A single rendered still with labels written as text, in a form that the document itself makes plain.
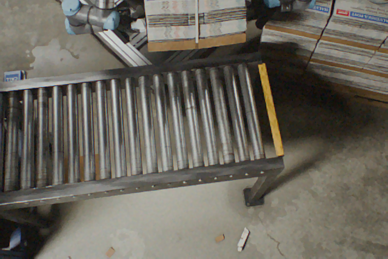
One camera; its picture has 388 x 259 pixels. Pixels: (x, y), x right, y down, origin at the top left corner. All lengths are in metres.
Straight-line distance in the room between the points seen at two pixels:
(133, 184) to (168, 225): 0.81
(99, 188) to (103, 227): 0.82
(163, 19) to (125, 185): 0.68
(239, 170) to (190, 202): 0.83
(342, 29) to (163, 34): 0.96
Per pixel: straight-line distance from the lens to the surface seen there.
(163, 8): 1.54
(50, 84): 1.98
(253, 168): 1.75
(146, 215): 2.53
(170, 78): 1.88
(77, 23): 1.79
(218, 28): 1.63
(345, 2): 2.16
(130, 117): 1.83
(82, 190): 1.78
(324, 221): 2.60
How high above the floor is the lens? 2.48
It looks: 69 degrees down
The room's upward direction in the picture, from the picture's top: 2 degrees counter-clockwise
